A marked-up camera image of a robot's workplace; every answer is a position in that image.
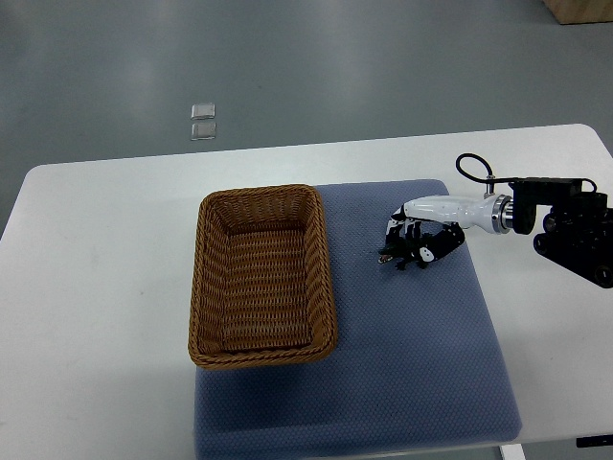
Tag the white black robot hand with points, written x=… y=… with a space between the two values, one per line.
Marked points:
x=446 y=218

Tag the dark green toy crocodile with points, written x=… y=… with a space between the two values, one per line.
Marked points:
x=406 y=251

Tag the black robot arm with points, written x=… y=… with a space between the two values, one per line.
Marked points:
x=577 y=231

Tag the brown wicker basket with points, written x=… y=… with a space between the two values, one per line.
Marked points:
x=262 y=290

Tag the blue quilted mat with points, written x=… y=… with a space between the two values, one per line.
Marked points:
x=417 y=363

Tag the white table leg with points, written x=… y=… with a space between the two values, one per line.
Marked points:
x=512 y=452

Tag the wooden box corner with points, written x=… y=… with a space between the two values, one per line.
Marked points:
x=576 y=12

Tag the upper metal floor plate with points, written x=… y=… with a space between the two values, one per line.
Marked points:
x=203 y=111

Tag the black bracket under table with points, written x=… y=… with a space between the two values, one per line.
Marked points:
x=595 y=441

